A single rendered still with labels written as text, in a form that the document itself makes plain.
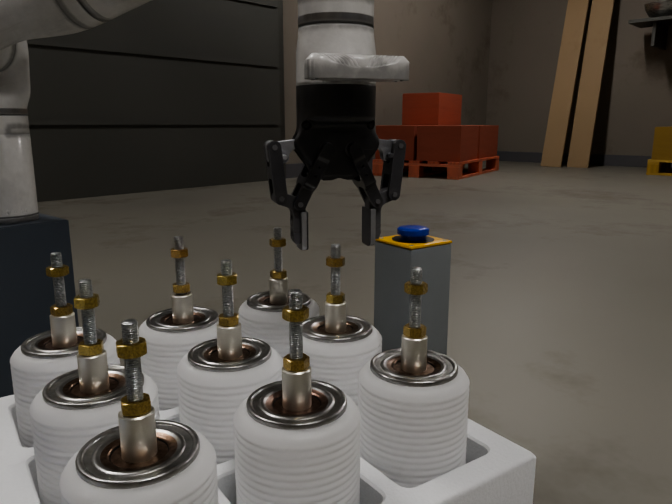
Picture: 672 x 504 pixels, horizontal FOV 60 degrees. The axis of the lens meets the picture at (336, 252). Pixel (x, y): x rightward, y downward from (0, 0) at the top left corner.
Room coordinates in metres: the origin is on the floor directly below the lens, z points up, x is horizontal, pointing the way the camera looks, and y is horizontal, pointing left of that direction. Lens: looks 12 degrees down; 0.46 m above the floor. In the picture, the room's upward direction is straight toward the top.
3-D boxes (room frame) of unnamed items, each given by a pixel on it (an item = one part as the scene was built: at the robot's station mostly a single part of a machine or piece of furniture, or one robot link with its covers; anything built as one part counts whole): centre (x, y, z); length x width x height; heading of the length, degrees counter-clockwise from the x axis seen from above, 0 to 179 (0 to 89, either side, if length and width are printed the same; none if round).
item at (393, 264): (0.73, -0.10, 0.16); 0.07 x 0.07 x 0.31; 35
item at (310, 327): (0.57, 0.00, 0.25); 0.08 x 0.08 x 0.01
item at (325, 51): (0.56, -0.01, 0.52); 0.11 x 0.09 x 0.06; 18
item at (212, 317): (0.60, 0.16, 0.25); 0.08 x 0.08 x 0.01
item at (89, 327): (0.44, 0.19, 0.30); 0.01 x 0.01 x 0.08
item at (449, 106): (5.64, -0.98, 0.37); 1.32 x 1.03 x 0.74; 138
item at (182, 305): (0.60, 0.16, 0.26); 0.02 x 0.02 x 0.03
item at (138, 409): (0.34, 0.13, 0.29); 0.02 x 0.02 x 0.01; 55
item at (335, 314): (0.57, 0.00, 0.26); 0.02 x 0.02 x 0.03
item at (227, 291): (0.51, 0.10, 0.30); 0.01 x 0.01 x 0.08
